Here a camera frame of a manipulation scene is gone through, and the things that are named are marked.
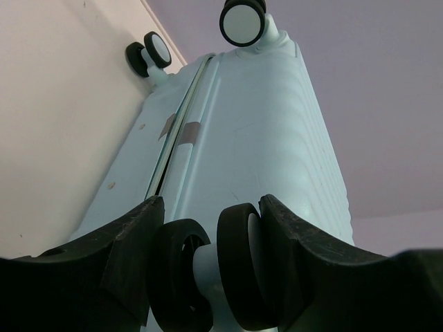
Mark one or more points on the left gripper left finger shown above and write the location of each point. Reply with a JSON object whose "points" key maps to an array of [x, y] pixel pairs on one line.
{"points": [[97, 282]]}

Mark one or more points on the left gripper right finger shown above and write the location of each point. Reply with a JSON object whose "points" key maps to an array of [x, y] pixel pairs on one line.
{"points": [[321, 283]]}

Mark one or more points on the light blue hardshell suitcase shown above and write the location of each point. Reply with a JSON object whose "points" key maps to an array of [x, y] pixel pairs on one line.
{"points": [[226, 129]]}

